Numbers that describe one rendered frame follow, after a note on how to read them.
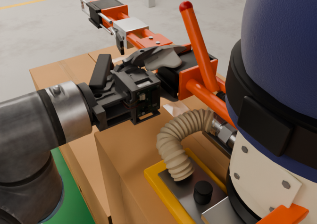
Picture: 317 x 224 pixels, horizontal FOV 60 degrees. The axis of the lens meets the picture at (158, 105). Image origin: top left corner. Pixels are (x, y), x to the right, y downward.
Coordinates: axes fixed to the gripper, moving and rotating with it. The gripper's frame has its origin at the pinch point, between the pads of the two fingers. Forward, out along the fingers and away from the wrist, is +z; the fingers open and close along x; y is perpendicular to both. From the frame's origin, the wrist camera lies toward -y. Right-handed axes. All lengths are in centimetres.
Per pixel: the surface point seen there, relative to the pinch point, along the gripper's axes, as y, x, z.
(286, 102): 27.9, 14.1, -10.2
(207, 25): -216, -122, 213
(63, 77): -113, -68, 0
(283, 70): 27.0, 16.8, -10.6
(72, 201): -66, -122, -22
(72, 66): -123, -68, 9
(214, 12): -244, -122, 251
